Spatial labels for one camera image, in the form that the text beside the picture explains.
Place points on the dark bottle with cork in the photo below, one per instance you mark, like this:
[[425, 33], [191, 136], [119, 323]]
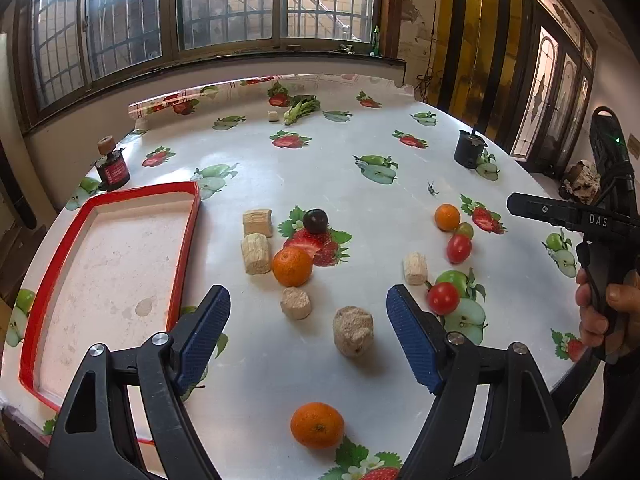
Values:
[[114, 170]]

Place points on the dark purple plum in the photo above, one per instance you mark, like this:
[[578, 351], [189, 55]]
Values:
[[315, 221]]

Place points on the person's right hand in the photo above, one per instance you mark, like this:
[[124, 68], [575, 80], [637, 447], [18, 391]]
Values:
[[626, 296]]

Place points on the white standing air conditioner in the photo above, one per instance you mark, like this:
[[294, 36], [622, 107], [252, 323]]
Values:
[[12, 110]]

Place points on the green grape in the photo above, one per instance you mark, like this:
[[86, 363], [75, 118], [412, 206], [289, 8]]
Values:
[[466, 229]]

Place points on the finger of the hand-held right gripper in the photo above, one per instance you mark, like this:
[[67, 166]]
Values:
[[540, 208]]

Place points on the lumpy beige cork chunk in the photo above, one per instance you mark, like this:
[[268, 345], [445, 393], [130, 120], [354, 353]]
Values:
[[353, 331]]

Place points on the gold metal door panel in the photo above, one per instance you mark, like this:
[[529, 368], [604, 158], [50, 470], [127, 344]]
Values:
[[480, 45]]

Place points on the striated beige cork cylinder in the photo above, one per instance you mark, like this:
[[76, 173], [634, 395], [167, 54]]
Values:
[[255, 255]]

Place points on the orange mandarin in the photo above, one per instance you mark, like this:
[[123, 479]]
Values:
[[446, 216], [292, 266], [317, 425]]

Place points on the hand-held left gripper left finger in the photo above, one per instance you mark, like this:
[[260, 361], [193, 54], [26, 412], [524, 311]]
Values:
[[205, 335]]

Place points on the brown rock lump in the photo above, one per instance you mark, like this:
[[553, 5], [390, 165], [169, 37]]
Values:
[[580, 181]]

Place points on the green bottle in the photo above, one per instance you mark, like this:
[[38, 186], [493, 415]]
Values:
[[376, 40]]

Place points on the brown wooden furniture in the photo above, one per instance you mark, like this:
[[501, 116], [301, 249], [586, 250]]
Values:
[[20, 265]]

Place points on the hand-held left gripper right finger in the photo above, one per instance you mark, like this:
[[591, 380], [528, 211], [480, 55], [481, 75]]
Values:
[[410, 335]]

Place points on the small dark insect figure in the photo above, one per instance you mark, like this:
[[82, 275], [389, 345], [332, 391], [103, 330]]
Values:
[[432, 188]]

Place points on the stained glass door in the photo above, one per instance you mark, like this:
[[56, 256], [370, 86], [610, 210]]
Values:
[[550, 75]]

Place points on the green leafy vegetable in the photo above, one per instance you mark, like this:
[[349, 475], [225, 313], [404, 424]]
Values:
[[301, 108]]

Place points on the black cup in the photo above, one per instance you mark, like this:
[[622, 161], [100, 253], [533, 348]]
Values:
[[469, 152]]

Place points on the tiny beige cork cube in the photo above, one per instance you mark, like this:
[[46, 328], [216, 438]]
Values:
[[272, 115]]

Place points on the square beige cork block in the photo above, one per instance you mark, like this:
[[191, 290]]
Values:
[[257, 221]]

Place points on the small round cork piece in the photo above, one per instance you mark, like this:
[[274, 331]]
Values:
[[296, 303]]

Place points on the red rimmed white tray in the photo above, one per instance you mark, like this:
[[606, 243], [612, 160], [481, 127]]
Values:
[[115, 270]]

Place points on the red tomato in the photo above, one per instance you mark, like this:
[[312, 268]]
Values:
[[443, 298], [458, 248]]

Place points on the barred window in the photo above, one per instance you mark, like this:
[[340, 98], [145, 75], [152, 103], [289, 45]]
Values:
[[225, 5]]

